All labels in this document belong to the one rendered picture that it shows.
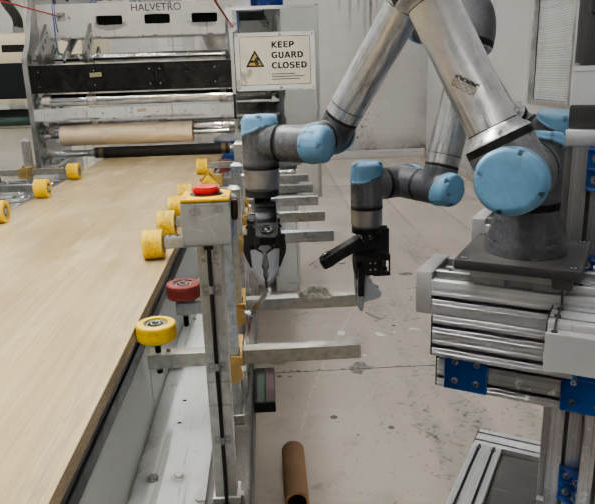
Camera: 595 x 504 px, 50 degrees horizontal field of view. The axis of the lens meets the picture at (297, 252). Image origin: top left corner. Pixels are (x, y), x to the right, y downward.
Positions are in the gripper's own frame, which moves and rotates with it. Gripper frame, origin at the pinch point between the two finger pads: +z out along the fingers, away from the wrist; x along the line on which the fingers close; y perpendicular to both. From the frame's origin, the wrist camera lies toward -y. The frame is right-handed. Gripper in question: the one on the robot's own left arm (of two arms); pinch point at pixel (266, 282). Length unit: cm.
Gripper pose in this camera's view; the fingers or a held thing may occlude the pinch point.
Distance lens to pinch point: 138.6
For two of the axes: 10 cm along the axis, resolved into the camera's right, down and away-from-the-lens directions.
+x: -10.0, 0.4, -0.4
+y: -0.5, -2.7, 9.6
